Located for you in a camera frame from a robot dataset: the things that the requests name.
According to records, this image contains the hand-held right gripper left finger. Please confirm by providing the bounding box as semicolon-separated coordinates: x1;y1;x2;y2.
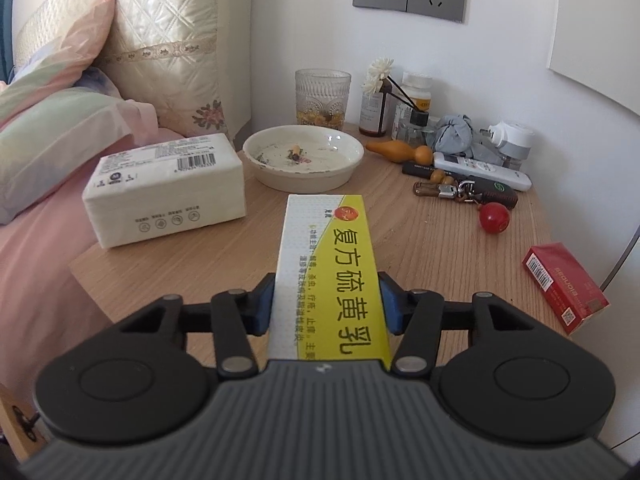
116;273;277;380

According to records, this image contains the white tissue pack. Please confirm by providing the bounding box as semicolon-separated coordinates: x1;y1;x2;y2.
82;134;248;250

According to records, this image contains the red cigarette pack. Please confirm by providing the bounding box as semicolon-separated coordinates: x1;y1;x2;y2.
522;242;611;336

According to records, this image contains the bunch of keys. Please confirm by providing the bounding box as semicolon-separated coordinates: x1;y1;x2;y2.
403;162;520;210

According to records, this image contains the yellow and white medicine box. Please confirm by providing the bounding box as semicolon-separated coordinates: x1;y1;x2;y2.
268;193;392;367

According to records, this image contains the red ball keychain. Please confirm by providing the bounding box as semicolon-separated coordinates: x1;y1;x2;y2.
479;202;511;235

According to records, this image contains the pastel striped pillow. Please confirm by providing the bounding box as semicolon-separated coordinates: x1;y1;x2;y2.
0;0;160;226

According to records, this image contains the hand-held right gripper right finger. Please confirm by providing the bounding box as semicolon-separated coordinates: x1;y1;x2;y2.
377;272;532;377

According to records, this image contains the white-capped pill bottle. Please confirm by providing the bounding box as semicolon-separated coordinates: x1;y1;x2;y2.
395;72;433;142

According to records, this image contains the cream quilted headboard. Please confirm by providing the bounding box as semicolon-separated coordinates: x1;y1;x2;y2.
15;0;259;147

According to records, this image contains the white remote control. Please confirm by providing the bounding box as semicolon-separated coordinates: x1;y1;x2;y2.
432;152;533;192

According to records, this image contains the clear patterned glass cup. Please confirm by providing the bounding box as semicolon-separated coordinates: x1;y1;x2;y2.
294;68;352;132

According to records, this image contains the white plug-in device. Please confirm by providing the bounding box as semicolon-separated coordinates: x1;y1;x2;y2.
480;120;537;170

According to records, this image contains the reed diffuser with flowers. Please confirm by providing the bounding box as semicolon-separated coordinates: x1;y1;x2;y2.
362;58;441;150

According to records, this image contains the white ceramic dish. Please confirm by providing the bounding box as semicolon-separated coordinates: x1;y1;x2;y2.
242;125;366;192

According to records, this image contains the grey crumpled cloth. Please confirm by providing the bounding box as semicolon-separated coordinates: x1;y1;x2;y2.
428;113;474;155

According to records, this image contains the brown reed diffuser bottle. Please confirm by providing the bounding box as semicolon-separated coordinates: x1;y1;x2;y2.
358;83;392;138

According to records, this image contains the pink bed sheet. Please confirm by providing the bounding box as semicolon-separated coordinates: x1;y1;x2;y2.
0;125;187;411

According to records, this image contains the orange gourd ornament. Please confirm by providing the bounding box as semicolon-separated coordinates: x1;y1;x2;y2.
366;140;435;165

